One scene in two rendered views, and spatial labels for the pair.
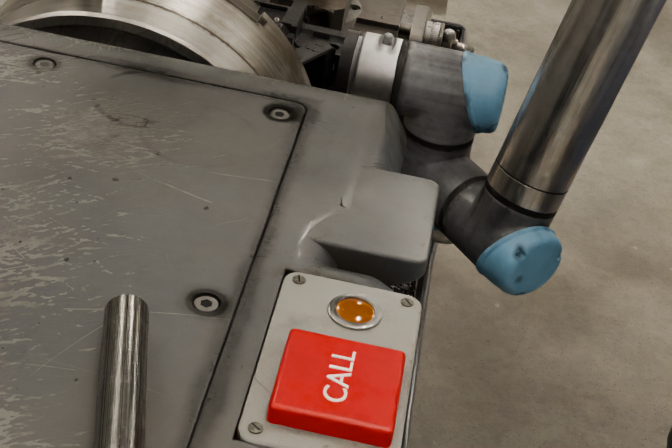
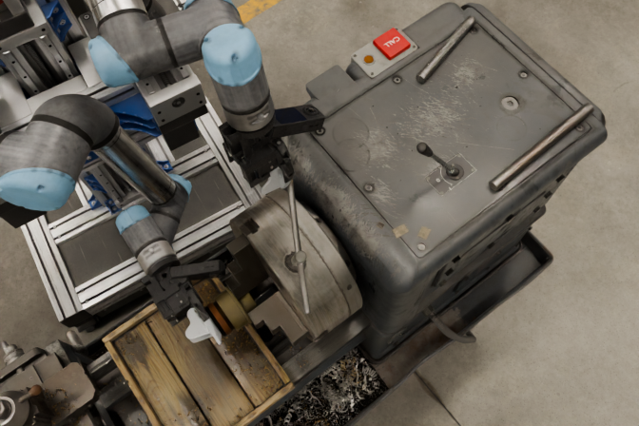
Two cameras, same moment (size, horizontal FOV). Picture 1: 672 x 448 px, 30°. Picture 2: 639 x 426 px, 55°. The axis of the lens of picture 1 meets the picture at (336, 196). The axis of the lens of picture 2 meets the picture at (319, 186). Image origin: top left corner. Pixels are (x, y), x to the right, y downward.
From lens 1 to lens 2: 1.41 m
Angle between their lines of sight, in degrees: 73
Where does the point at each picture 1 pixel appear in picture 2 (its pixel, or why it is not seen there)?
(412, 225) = (328, 75)
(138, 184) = (382, 123)
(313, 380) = (397, 44)
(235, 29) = (266, 212)
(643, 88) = not seen: outside the picture
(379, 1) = not seen: hidden behind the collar
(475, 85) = (144, 213)
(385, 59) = (162, 244)
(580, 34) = (138, 151)
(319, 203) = (343, 93)
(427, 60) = (149, 231)
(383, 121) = not seen: hidden behind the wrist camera
